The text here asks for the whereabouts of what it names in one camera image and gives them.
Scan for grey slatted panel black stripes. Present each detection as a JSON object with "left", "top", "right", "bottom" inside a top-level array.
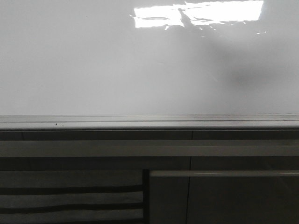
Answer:
[{"left": 0, "top": 170, "right": 148, "bottom": 224}]

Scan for white whiteboard with aluminium frame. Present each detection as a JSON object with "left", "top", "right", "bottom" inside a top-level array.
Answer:
[{"left": 0, "top": 0, "right": 299, "bottom": 130}]

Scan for grey metal rail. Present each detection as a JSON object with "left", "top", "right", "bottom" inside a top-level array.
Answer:
[{"left": 0, "top": 140, "right": 299, "bottom": 157}]

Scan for grey cabinet panel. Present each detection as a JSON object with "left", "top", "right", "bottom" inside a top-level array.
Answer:
[{"left": 150, "top": 170, "right": 299, "bottom": 224}]

